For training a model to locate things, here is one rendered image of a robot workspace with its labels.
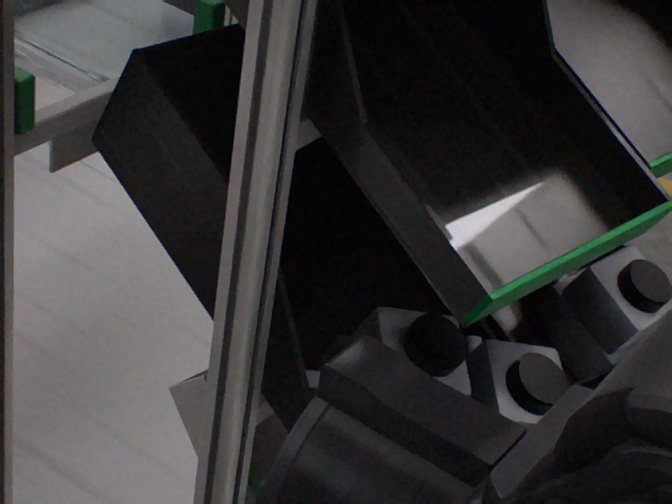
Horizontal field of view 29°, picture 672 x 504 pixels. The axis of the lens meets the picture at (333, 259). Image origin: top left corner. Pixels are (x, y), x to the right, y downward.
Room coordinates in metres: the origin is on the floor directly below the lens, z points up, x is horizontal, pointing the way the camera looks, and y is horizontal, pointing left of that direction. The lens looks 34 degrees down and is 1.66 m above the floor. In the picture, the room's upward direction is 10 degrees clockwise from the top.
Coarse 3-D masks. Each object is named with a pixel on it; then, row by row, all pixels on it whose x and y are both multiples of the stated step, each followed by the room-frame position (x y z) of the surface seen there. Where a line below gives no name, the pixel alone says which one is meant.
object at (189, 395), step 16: (176, 384) 0.54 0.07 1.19; (192, 384) 0.53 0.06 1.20; (176, 400) 0.54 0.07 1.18; (192, 400) 0.53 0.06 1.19; (192, 416) 0.53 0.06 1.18; (272, 416) 0.56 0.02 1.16; (192, 432) 0.53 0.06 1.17; (256, 432) 0.55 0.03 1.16; (272, 432) 0.56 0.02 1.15; (256, 448) 0.55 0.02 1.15; (272, 448) 0.55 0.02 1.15; (256, 464) 0.54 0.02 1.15; (272, 464) 0.54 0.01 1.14; (256, 480) 0.50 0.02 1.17
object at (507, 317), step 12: (612, 252) 0.69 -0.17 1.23; (588, 264) 0.68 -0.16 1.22; (516, 300) 0.63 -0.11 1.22; (528, 300) 0.64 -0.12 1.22; (504, 312) 0.62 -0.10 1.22; (516, 312) 0.62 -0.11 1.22; (492, 324) 0.59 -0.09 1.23; (504, 324) 0.61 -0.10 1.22; (516, 324) 0.61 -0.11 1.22; (528, 324) 0.62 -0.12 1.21; (504, 336) 0.58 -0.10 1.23; (516, 336) 0.61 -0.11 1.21; (528, 336) 0.61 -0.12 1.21; (540, 336) 0.61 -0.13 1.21; (564, 372) 0.60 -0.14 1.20
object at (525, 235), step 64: (320, 0) 0.49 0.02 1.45; (384, 0) 0.58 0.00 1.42; (448, 0) 0.60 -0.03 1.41; (512, 0) 0.59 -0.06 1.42; (320, 64) 0.49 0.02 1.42; (384, 64) 0.54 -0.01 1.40; (448, 64) 0.56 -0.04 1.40; (512, 64) 0.58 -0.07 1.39; (320, 128) 0.49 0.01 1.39; (384, 128) 0.50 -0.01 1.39; (448, 128) 0.52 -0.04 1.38; (512, 128) 0.54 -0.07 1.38; (576, 128) 0.55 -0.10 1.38; (384, 192) 0.46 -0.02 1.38; (448, 192) 0.49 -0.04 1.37; (512, 192) 0.50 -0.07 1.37; (576, 192) 0.52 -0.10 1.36; (640, 192) 0.53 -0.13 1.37; (448, 256) 0.43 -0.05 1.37; (512, 256) 0.47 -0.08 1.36; (576, 256) 0.46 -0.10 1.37
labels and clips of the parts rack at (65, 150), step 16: (208, 0) 0.71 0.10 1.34; (208, 16) 0.70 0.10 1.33; (224, 16) 0.71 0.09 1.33; (192, 32) 0.71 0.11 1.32; (16, 80) 0.57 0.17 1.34; (32, 80) 0.58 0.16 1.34; (16, 96) 0.57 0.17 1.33; (32, 96) 0.58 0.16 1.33; (16, 112) 0.57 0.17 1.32; (32, 112) 0.58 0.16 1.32; (16, 128) 0.57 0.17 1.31; (32, 128) 0.58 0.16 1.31; (80, 128) 0.63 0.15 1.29; (64, 144) 0.62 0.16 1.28; (80, 144) 0.63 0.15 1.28; (64, 160) 0.62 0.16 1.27
